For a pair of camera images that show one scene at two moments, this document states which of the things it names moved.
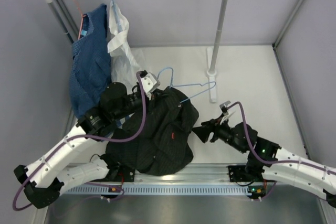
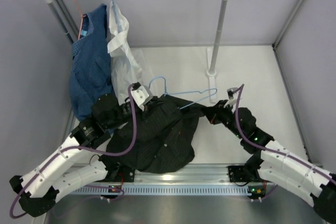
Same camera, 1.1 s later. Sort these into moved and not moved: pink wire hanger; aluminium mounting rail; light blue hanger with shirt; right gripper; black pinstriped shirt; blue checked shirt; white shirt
Moved: right gripper; black pinstriped shirt
Not moved: blue checked shirt; white shirt; aluminium mounting rail; pink wire hanger; light blue hanger with shirt
